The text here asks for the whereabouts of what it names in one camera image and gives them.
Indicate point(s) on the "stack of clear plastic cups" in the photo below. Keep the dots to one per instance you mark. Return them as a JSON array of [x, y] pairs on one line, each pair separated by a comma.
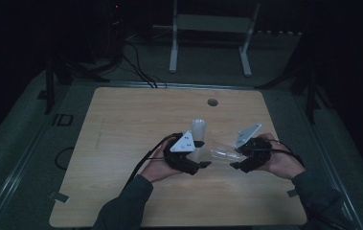
[[199, 129]]

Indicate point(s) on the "person's right hand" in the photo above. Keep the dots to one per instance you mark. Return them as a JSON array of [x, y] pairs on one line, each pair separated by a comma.
[[283, 163]]

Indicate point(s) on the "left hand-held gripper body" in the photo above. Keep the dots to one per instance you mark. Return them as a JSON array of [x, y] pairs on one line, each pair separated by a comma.
[[182, 159]]

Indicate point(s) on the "black tripod stand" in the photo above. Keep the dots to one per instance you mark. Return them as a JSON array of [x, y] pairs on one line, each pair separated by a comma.
[[311, 96], [49, 86]]

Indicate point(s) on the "single clear plastic cup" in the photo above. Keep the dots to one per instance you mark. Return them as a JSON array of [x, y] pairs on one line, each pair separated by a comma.
[[225, 152]]

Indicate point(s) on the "grey tape piece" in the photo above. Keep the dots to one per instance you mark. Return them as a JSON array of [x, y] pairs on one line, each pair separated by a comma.
[[59, 197], [291, 193]]

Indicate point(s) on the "person's left hand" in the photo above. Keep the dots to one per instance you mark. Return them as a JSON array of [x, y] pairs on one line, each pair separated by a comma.
[[158, 167]]

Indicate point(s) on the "white metal stand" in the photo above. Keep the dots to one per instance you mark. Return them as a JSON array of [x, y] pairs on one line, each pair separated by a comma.
[[212, 24]]

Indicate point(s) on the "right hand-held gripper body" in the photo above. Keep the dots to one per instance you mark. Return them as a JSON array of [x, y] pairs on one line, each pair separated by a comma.
[[259, 155]]

